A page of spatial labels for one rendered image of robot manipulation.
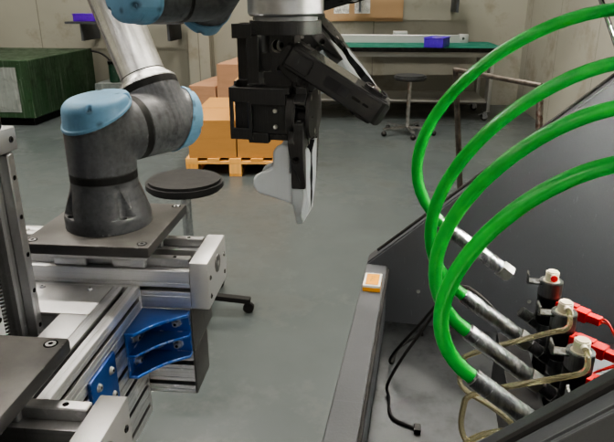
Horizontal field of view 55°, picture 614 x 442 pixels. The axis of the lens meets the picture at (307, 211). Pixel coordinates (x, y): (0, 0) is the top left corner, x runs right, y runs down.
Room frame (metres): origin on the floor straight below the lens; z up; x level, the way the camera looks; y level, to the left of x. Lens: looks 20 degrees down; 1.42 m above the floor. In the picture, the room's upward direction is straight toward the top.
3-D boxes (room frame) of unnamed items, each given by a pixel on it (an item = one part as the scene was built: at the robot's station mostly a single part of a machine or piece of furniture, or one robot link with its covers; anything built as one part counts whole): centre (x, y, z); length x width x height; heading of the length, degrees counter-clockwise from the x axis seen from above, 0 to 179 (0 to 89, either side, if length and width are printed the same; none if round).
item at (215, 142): (5.44, 0.59, 0.40); 1.32 x 0.94 x 0.79; 174
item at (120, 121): (1.02, 0.36, 1.20); 0.13 x 0.12 x 0.14; 143
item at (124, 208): (1.01, 0.36, 1.09); 0.15 x 0.15 x 0.10
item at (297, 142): (0.59, 0.01, 1.28); 0.05 x 0.02 x 0.09; 169
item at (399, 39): (7.67, -0.94, 0.51); 2.81 x 1.12 x 1.02; 85
